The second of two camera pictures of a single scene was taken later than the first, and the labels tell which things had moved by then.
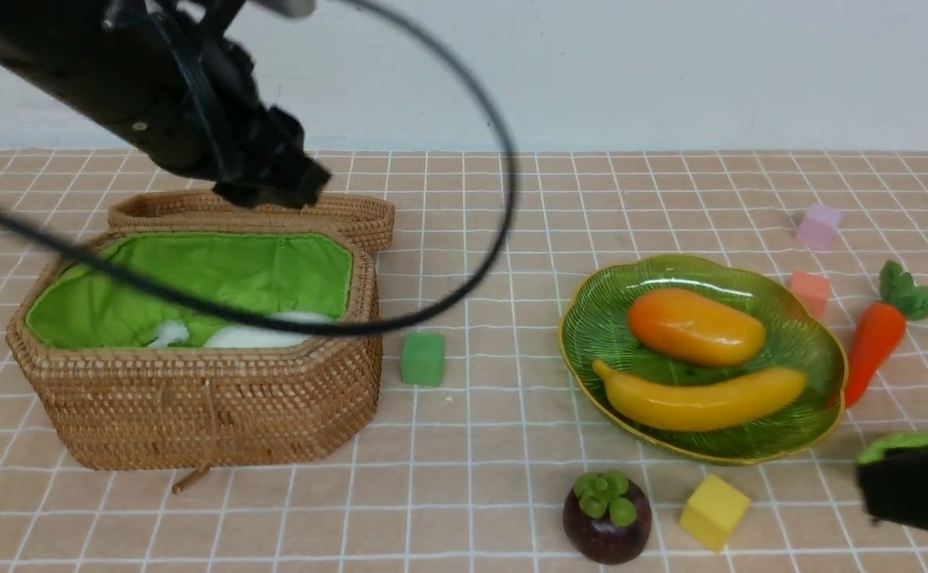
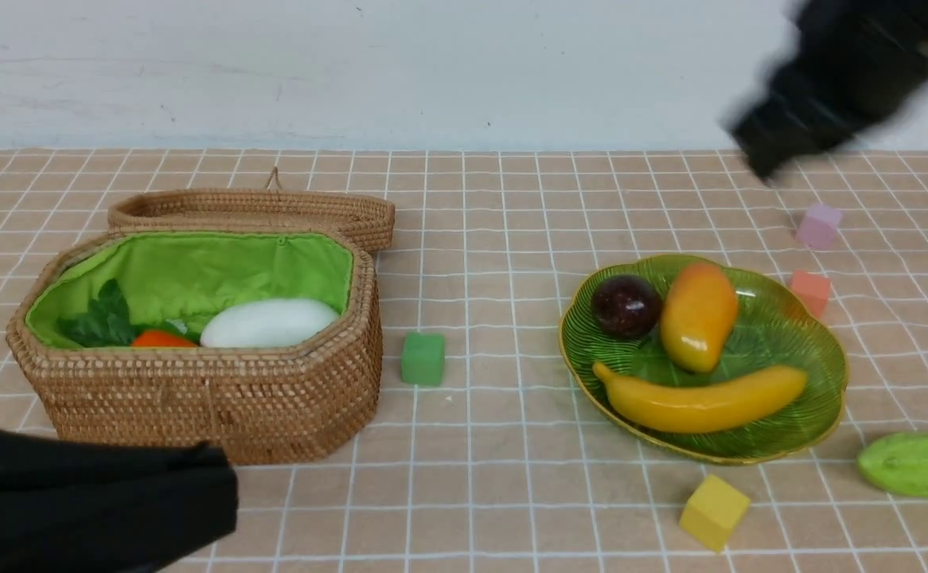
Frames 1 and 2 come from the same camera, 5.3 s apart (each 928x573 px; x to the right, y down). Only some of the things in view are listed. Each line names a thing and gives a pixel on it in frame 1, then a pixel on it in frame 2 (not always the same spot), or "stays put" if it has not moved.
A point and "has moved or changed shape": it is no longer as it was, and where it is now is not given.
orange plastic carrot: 882,325 → 109,322
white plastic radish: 238,336 has moved or changed shape
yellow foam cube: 714,512 stays put
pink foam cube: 817,226 stays put
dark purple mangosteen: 607,519 → 626,306
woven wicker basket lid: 368,222 stays put
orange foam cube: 812,289 stays put
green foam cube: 423,359 stays put
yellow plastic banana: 694,405 stays put
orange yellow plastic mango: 693,329 has moved or changed shape
